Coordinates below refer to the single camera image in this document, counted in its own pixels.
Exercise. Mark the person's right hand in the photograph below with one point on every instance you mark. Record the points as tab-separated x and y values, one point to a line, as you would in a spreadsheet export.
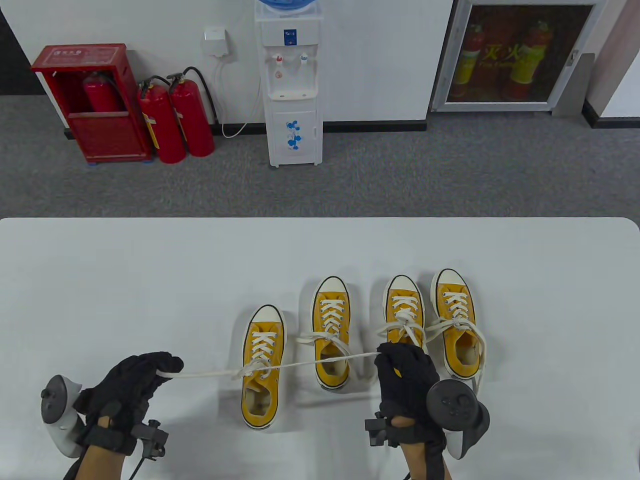
405	385

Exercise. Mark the person's left hand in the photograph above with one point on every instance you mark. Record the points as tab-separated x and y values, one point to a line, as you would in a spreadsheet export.
125	385

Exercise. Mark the white shoe lace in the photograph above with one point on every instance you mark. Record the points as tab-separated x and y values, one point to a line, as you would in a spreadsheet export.
404	300
330	312
210	373
456	300

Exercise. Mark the person's left forearm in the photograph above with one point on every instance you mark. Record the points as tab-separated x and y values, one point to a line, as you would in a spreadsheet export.
102	465

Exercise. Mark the person's right forearm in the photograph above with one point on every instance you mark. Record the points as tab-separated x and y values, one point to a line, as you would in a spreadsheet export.
422	460

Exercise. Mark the black white handheld controller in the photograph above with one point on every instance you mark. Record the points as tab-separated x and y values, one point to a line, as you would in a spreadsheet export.
57	405
455	405

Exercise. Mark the red extinguisher cabinet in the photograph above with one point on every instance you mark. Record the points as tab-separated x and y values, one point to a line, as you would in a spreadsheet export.
107	137

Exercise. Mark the white water dispenser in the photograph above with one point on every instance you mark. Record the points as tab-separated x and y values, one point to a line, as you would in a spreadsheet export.
292	100

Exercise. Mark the red yellow fire extinguisher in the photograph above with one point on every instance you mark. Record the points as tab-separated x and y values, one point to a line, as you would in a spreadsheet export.
530	65
467	65

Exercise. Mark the glass door fire cabinet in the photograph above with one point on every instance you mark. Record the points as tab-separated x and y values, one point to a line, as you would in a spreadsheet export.
520	55

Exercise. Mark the blue water bottle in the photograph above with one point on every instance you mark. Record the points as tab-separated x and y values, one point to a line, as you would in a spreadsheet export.
285	5

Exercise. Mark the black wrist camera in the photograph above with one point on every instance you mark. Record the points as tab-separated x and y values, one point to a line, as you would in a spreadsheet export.
152	440
377	432

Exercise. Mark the white wall box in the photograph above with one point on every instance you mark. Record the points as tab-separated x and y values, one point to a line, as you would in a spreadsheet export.
216	42

